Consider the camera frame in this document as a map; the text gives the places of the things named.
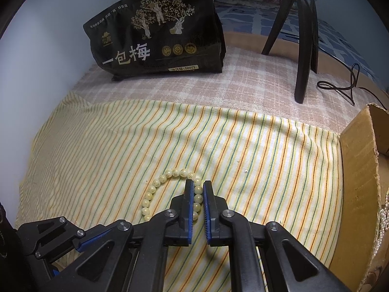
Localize black tripod stand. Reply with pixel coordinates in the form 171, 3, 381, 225
262, 0, 318, 103

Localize black plum snack bag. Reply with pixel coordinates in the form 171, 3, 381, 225
83, 0, 226, 82

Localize black light cable with controller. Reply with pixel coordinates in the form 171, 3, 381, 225
316, 63, 389, 107

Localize open cardboard box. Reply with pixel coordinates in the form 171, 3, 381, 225
330, 103, 388, 291

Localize blue white patterned quilt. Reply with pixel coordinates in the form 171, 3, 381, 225
215, 0, 388, 87

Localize pink checkered bed sheet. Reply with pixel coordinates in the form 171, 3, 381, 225
72, 32, 388, 133

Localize yellow striped bed cloth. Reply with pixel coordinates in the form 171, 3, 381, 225
16, 93, 344, 291

